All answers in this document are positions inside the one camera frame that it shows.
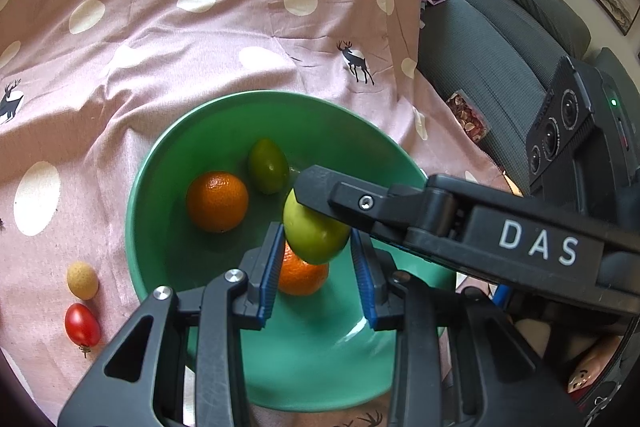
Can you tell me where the orange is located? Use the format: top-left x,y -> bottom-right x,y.
186,172 -> 250,234
277,242 -> 331,297

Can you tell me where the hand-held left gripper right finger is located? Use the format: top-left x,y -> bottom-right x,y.
350,227 -> 586,427

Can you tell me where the pink polka dot blanket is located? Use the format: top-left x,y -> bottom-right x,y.
0,0 -> 516,427

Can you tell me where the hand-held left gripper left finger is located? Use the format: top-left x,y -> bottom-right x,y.
57,222 -> 287,427

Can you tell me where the small red cherry tomato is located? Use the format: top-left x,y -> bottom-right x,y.
64,303 -> 102,358

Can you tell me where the green round fruit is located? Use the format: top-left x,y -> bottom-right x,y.
248,138 -> 290,195
283,189 -> 352,265

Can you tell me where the green bowl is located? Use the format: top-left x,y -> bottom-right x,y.
125,90 -> 457,412

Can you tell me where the small brown longan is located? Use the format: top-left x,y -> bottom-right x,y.
66,262 -> 99,300

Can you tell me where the grey sofa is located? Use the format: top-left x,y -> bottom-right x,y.
417,0 -> 640,208

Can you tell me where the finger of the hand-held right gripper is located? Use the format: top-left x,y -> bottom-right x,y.
293,165 -> 441,253

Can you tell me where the clear bag of nuts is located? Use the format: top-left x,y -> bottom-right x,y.
445,92 -> 489,142

